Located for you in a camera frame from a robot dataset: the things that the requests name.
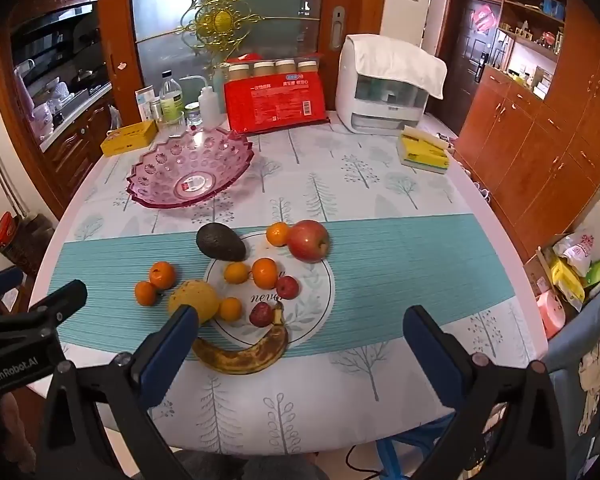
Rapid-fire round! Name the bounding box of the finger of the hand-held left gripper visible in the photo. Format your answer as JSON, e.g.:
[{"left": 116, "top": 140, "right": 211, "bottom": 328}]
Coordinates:
[
  {"left": 29, "top": 280, "right": 88, "bottom": 328},
  {"left": 0, "top": 266, "right": 25, "bottom": 305}
]

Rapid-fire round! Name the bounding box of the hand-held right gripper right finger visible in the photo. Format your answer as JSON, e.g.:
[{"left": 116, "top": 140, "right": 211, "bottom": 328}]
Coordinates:
[{"left": 402, "top": 305, "right": 568, "bottom": 480}]

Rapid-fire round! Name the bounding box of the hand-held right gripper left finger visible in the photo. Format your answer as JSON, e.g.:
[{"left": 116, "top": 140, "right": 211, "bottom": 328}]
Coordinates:
[{"left": 37, "top": 305, "right": 201, "bottom": 480}]

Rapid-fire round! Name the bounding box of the yellow lemon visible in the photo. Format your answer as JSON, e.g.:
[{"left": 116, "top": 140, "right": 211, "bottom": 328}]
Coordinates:
[{"left": 167, "top": 280, "right": 218, "bottom": 325}]

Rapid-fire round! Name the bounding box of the spotted ripe banana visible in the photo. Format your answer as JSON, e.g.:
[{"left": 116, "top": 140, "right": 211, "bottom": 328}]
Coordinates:
[{"left": 191, "top": 301, "right": 289, "bottom": 375}]

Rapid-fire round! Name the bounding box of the small red plum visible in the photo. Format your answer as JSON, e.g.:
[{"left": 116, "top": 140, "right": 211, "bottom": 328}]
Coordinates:
[
  {"left": 275, "top": 275, "right": 300, "bottom": 300},
  {"left": 249, "top": 302, "right": 275, "bottom": 327}
]

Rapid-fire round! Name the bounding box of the small yellowish mandarin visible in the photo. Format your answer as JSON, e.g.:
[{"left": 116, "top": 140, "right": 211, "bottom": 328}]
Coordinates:
[{"left": 224, "top": 261, "right": 251, "bottom": 285}]

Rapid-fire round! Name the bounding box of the dark avocado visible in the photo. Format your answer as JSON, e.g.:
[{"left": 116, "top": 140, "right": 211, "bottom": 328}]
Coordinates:
[{"left": 196, "top": 222, "right": 247, "bottom": 262}]

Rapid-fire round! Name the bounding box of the large red apple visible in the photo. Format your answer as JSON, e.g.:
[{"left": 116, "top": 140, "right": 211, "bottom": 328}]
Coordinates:
[{"left": 286, "top": 219, "right": 330, "bottom": 264}]

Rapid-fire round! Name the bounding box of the pink plastic bowl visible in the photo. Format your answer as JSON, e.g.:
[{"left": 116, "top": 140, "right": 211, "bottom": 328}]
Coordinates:
[{"left": 126, "top": 126, "right": 255, "bottom": 209}]

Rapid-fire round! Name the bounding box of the person's left hand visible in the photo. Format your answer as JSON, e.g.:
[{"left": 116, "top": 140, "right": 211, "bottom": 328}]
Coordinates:
[{"left": 0, "top": 392, "right": 33, "bottom": 461}]

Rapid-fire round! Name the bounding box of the red lid jar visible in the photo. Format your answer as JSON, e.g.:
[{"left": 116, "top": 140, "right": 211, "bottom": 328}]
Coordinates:
[{"left": 0, "top": 211, "right": 56, "bottom": 276}]

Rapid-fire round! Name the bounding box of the blue stool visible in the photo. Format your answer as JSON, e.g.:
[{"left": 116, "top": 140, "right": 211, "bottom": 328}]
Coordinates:
[{"left": 375, "top": 412, "right": 456, "bottom": 480}]

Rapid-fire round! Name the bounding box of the teal striped placemat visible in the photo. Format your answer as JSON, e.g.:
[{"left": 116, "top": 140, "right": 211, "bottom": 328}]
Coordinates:
[{"left": 55, "top": 214, "right": 523, "bottom": 361}]

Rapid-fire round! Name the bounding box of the pink plastic container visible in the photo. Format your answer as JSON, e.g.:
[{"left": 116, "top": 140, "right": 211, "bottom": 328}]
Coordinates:
[{"left": 536, "top": 290, "right": 566, "bottom": 338}]

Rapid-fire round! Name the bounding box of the open cardboard box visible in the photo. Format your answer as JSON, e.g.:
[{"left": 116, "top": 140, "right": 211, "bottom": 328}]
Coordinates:
[{"left": 522, "top": 232, "right": 588, "bottom": 311}]

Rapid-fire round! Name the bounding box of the blue chair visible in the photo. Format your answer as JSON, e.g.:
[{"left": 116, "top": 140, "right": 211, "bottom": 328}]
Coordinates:
[{"left": 547, "top": 280, "right": 600, "bottom": 480}]

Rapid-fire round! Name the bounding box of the wooden kitchen base cabinet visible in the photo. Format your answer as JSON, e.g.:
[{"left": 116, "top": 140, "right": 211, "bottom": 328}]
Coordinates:
[{"left": 42, "top": 92, "right": 116, "bottom": 196}]

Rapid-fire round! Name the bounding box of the yellow packet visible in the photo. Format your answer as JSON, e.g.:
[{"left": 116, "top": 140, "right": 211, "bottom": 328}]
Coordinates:
[{"left": 550, "top": 257, "right": 586, "bottom": 311}]

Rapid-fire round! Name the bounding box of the beige cloth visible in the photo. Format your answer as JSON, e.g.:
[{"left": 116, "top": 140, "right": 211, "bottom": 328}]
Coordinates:
[{"left": 577, "top": 332, "right": 600, "bottom": 436}]

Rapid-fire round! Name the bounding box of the yellow cardboard box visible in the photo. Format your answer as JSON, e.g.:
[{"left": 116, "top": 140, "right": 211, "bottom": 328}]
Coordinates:
[{"left": 100, "top": 120, "right": 158, "bottom": 157}]

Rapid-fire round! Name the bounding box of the white plastic bag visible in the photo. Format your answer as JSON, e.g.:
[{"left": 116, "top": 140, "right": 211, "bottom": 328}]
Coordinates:
[{"left": 552, "top": 230, "right": 596, "bottom": 277}]

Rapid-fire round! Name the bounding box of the yellow sponge pack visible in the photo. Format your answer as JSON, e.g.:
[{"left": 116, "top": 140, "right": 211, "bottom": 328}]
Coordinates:
[{"left": 396, "top": 127, "right": 453, "bottom": 175}]

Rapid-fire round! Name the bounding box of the tree print tablecloth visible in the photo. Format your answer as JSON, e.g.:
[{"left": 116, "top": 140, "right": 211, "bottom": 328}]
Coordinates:
[{"left": 30, "top": 110, "right": 551, "bottom": 456}]

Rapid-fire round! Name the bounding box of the white blue carton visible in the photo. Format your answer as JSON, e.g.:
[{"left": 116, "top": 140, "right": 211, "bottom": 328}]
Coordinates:
[{"left": 135, "top": 86, "right": 157, "bottom": 122}]

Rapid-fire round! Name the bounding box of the glass bottle green label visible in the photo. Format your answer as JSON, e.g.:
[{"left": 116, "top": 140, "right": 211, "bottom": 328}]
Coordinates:
[{"left": 159, "top": 70, "right": 186, "bottom": 126}]

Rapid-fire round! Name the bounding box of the white squeeze wash bottle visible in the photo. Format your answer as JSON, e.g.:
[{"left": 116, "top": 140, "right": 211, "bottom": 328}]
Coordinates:
[{"left": 180, "top": 75, "right": 222, "bottom": 130}]

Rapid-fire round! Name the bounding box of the black range hood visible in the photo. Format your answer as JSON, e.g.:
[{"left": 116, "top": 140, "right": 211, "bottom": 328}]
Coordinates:
[{"left": 10, "top": 4, "right": 101, "bottom": 61}]

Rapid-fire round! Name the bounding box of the red paper cup package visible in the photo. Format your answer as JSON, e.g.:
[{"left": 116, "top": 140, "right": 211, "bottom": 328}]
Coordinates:
[{"left": 223, "top": 59, "right": 329, "bottom": 134}]

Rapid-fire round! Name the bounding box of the white countertop appliance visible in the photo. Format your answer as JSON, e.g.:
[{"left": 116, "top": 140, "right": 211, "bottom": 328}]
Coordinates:
[{"left": 335, "top": 34, "right": 431, "bottom": 135}]

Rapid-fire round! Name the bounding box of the white towel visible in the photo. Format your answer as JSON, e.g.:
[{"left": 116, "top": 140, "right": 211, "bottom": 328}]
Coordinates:
[{"left": 347, "top": 34, "right": 447, "bottom": 100}]

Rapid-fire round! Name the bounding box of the dark entry door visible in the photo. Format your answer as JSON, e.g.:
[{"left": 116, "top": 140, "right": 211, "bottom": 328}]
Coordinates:
[{"left": 437, "top": 0, "right": 506, "bottom": 136}]

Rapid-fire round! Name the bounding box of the gold door ornament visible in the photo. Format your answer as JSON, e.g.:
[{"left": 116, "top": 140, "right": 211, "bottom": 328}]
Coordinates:
[{"left": 180, "top": 0, "right": 263, "bottom": 68}]

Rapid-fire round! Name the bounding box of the frosted glass sliding door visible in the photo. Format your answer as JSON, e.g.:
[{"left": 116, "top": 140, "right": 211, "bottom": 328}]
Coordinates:
[{"left": 130, "top": 0, "right": 327, "bottom": 131}]

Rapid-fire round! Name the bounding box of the red door decoration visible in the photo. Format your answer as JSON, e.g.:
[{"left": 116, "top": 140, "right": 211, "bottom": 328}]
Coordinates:
[{"left": 471, "top": 4, "right": 498, "bottom": 32}]

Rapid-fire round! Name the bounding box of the black floor cable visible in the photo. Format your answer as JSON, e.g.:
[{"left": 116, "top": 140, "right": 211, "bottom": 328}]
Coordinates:
[{"left": 345, "top": 442, "right": 386, "bottom": 476}]

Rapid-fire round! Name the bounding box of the wooden wall cabinet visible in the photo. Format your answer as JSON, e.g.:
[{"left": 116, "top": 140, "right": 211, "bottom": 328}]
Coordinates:
[{"left": 452, "top": 0, "right": 600, "bottom": 261}]

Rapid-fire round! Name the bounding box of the silver door handle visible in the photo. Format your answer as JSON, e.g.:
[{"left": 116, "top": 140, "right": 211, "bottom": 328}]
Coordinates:
[{"left": 330, "top": 6, "right": 346, "bottom": 51}]

